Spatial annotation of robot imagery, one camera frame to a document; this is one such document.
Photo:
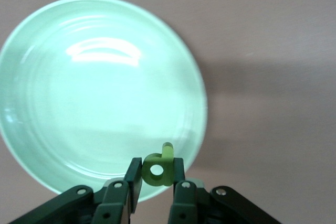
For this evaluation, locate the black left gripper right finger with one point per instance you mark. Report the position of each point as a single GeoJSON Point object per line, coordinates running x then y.
{"type": "Point", "coordinates": [183, 203]}

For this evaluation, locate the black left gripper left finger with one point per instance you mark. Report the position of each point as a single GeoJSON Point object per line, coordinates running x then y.
{"type": "Point", "coordinates": [110, 203]}

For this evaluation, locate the green letter p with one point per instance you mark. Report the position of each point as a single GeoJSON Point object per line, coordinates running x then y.
{"type": "Point", "coordinates": [168, 166]}

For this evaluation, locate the light green plate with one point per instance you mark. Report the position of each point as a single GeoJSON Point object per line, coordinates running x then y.
{"type": "Point", "coordinates": [92, 103]}

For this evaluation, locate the brown paper table cover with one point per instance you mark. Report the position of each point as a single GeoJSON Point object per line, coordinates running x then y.
{"type": "Point", "coordinates": [262, 51]}

